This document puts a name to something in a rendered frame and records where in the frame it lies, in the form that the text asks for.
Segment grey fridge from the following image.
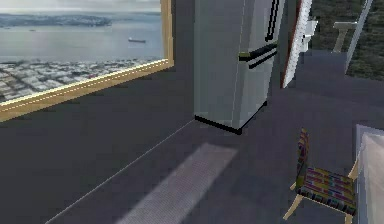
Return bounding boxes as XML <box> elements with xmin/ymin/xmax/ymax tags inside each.
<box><xmin>193</xmin><ymin>0</ymin><xmax>287</xmax><ymax>136</ymax></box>

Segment gold framed seascape picture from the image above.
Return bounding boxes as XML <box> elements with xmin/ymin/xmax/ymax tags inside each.
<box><xmin>0</xmin><ymin>0</ymin><xmax>175</xmax><ymax>123</ymax></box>

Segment multicoloured striped wooden chair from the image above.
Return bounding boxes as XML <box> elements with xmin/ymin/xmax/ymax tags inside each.
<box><xmin>283</xmin><ymin>128</ymin><xmax>360</xmax><ymax>224</ymax></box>

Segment black fridge handle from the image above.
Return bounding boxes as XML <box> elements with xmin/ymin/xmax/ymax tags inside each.
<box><xmin>248</xmin><ymin>50</ymin><xmax>278</xmax><ymax>70</ymax></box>
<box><xmin>238</xmin><ymin>42</ymin><xmax>279</xmax><ymax>62</ymax></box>
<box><xmin>265</xmin><ymin>0</ymin><xmax>281</xmax><ymax>43</ymax></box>

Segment pale pedestal table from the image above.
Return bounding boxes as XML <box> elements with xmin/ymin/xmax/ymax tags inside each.
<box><xmin>332</xmin><ymin>21</ymin><xmax>358</xmax><ymax>54</ymax></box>

